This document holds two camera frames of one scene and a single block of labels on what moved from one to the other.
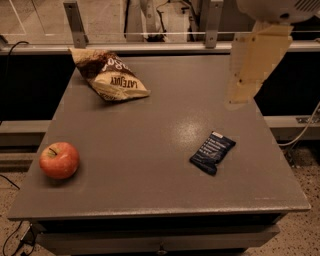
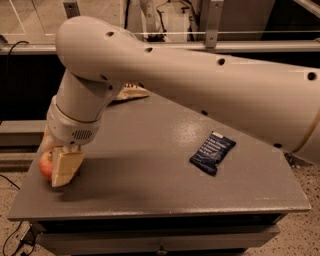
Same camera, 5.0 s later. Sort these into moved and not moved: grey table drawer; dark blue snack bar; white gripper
Moved: white gripper
Not moved: grey table drawer; dark blue snack bar
